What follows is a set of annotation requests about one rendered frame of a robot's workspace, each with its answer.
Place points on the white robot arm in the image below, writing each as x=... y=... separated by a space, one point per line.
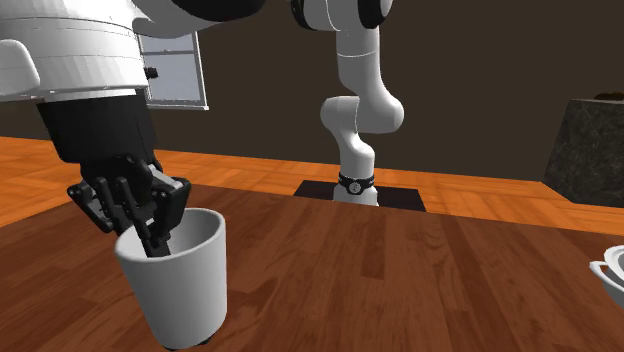
x=73 y=53

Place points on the white bowl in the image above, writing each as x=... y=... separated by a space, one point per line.
x=615 y=278

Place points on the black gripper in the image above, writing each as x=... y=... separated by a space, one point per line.
x=102 y=131

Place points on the white framed window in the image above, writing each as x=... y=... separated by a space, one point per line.
x=173 y=73

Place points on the dark robot stand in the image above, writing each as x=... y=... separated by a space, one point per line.
x=400 y=197

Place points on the white cup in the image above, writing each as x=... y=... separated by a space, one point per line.
x=183 y=287

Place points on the dark stone block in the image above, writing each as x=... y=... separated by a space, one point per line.
x=590 y=151

